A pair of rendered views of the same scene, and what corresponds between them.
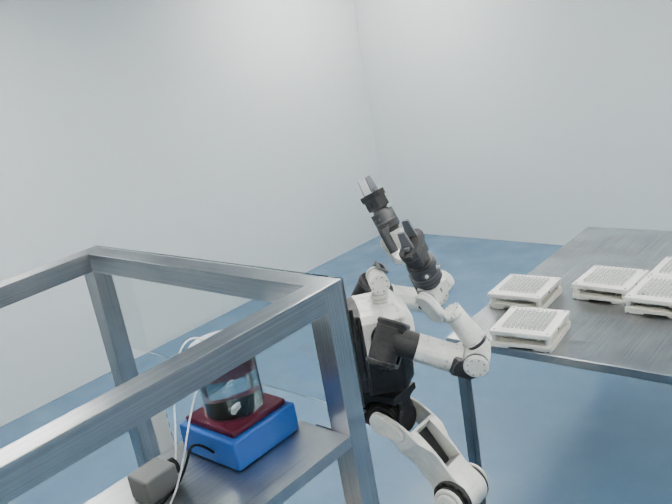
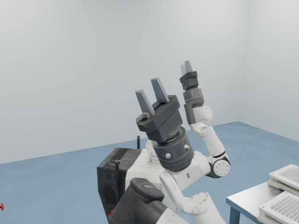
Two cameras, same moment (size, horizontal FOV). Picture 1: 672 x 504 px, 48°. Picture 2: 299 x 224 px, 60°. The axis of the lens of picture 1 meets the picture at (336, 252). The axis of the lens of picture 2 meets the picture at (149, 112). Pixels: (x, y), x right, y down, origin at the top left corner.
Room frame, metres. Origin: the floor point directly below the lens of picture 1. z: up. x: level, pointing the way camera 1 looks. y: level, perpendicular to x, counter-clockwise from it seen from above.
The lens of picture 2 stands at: (1.49, -0.37, 1.68)
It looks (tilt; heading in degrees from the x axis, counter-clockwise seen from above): 15 degrees down; 18
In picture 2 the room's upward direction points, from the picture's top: straight up
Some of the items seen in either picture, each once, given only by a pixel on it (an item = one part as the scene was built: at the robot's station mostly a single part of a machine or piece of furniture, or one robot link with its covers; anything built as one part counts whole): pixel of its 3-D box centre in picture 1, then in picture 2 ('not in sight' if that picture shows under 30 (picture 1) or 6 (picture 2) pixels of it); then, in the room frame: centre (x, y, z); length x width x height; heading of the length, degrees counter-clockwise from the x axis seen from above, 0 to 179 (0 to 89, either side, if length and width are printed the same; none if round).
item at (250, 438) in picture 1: (236, 422); not in sight; (1.61, 0.30, 1.30); 0.21 x 0.20 x 0.09; 46
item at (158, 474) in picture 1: (157, 478); not in sight; (1.45, 0.47, 1.28); 0.10 x 0.07 x 0.06; 136
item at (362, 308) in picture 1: (369, 340); (142, 189); (2.37, -0.06, 1.11); 0.34 x 0.30 x 0.36; 4
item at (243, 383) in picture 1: (226, 371); not in sight; (1.60, 0.30, 1.44); 0.15 x 0.15 x 0.19
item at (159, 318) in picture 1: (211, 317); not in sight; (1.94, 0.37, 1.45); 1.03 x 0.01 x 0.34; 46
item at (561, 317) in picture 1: (529, 322); (296, 212); (2.71, -0.71, 0.91); 0.25 x 0.24 x 0.02; 54
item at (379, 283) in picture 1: (377, 283); (157, 144); (2.37, -0.12, 1.31); 0.10 x 0.07 x 0.09; 4
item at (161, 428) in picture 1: (148, 425); not in sight; (2.33, 0.74, 0.95); 0.17 x 0.06 x 0.26; 46
